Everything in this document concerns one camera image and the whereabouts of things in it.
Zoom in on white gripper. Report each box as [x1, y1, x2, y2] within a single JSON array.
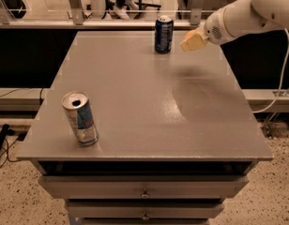
[[180, 9, 233, 52]]

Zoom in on orange fruit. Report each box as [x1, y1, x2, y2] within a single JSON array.
[[185, 30, 199, 39]]

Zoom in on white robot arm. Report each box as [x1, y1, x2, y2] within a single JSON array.
[[181, 0, 289, 52]]

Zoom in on blue pepsi can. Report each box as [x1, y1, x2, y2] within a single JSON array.
[[155, 15, 174, 53]]

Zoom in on silver red bull can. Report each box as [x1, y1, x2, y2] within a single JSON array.
[[62, 91, 99, 146]]

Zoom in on person white shoes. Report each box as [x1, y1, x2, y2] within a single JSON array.
[[114, 0, 139, 20]]

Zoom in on grey drawer cabinet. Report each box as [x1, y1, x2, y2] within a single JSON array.
[[18, 31, 272, 225]]

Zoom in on upper grey drawer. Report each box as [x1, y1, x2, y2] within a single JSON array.
[[38, 175, 249, 199]]

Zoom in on grey drawer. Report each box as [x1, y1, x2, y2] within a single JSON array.
[[65, 200, 224, 220], [38, 175, 249, 199]]

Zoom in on lower grey drawer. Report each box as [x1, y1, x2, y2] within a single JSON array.
[[65, 200, 224, 220]]

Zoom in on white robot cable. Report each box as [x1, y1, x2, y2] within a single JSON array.
[[251, 27, 289, 114]]

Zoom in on metal rail barrier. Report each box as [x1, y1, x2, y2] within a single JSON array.
[[0, 0, 235, 30]]

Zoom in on black floor cables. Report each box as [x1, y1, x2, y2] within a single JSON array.
[[0, 124, 26, 170]]

